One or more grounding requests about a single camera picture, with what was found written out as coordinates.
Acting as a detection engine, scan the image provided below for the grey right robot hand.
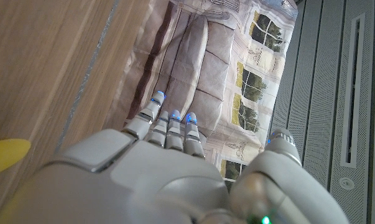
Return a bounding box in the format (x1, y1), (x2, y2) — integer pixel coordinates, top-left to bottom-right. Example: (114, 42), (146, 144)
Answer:
(0, 91), (350, 224)

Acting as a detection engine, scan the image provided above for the printed sofa room backdrop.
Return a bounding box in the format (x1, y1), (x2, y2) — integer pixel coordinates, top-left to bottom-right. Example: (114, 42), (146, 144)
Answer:
(104, 0), (299, 187)

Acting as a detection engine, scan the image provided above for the yellow toy banana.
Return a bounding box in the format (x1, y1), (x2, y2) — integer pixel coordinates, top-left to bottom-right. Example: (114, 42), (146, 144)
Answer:
(0, 138), (32, 179)

